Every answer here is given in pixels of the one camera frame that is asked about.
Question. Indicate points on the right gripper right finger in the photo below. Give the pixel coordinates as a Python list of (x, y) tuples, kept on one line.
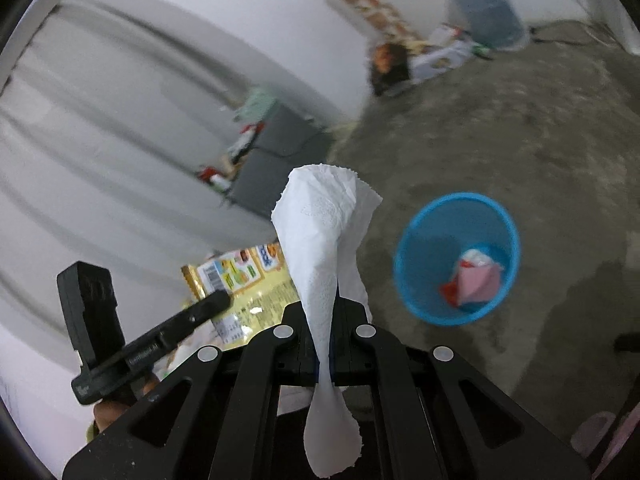
[(435, 416)]

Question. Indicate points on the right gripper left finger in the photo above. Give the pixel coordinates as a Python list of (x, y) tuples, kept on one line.
[(213, 418)]

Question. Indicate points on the yellow snack bag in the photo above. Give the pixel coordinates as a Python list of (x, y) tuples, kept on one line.
[(259, 286)]

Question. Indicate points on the clear pink plastic bag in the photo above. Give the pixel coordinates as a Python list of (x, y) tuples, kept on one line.
[(477, 278)]

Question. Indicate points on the white tissue paper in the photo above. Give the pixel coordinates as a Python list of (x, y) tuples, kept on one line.
[(321, 219)]

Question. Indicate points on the red snack wrapper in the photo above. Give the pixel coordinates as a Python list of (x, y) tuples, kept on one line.
[(450, 292)]

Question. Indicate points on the person's left hand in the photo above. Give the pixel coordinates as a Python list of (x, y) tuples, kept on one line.
[(107, 411)]

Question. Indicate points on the white shoe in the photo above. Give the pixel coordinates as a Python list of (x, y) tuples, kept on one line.
[(590, 433)]

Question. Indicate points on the blue plastic waste basket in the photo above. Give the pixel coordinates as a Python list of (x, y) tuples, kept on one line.
[(433, 242)]

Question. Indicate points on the white curtain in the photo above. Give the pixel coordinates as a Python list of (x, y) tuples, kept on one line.
[(106, 117)]

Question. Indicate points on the grey cabinet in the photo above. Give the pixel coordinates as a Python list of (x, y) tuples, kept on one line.
[(286, 141)]

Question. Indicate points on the green pen holder box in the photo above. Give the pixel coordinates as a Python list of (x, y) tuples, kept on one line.
[(258, 103)]

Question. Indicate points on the dark snack bag on floor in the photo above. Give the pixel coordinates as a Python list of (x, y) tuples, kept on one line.
[(388, 67)]

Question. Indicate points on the white cardboard box on floor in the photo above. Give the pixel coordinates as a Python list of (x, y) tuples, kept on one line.
[(447, 48)]

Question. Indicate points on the patterned roll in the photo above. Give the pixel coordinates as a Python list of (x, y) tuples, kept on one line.
[(377, 19)]

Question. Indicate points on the blue water jug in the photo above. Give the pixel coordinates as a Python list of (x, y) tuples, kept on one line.
[(494, 23)]

